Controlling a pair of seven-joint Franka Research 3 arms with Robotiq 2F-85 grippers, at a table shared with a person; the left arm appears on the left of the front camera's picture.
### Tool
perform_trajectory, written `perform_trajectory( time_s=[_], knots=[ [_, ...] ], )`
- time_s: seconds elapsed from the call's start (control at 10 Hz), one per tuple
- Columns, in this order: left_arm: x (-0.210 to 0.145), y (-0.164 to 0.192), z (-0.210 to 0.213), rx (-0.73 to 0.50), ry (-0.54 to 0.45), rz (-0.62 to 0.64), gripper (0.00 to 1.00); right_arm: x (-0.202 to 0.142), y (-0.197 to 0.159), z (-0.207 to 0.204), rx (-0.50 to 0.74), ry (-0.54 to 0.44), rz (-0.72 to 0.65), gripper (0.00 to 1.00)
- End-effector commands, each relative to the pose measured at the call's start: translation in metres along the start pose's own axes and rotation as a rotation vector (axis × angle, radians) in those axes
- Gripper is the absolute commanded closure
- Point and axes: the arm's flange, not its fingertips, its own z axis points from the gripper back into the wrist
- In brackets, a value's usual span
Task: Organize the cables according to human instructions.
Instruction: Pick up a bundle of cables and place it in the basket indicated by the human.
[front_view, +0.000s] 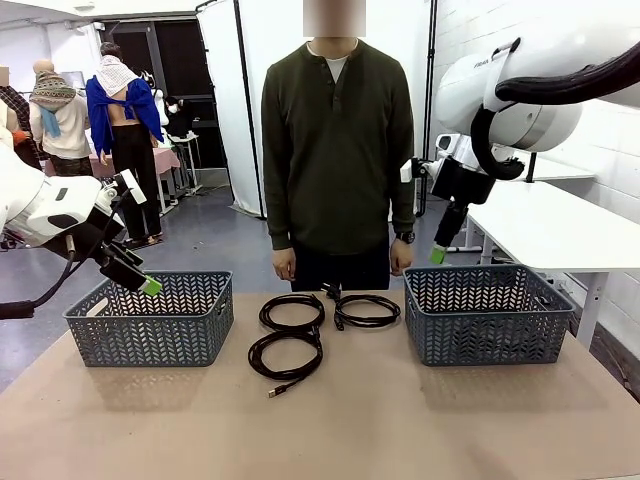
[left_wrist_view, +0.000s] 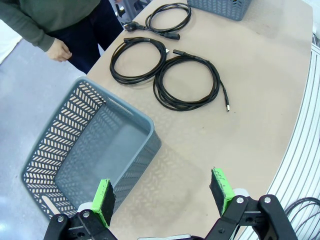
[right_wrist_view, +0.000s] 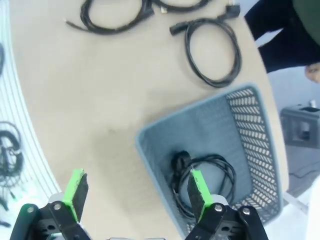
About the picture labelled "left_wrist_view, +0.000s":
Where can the person in dark green shirt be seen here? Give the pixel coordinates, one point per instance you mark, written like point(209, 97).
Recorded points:
point(82, 37)

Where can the person's right forearm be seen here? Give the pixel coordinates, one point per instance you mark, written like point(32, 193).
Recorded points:
point(30, 30)

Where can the aluminium table edge rail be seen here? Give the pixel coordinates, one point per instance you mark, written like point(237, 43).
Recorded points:
point(300, 150)

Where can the person's right hand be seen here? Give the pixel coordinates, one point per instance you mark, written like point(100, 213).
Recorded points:
point(58, 51)

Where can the grey plastic woven basket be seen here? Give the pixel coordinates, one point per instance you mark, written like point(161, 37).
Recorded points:
point(220, 8)
point(112, 155)

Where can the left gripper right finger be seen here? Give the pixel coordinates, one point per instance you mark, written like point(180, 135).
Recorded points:
point(222, 192)

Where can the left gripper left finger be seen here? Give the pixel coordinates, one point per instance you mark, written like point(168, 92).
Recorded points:
point(102, 200)

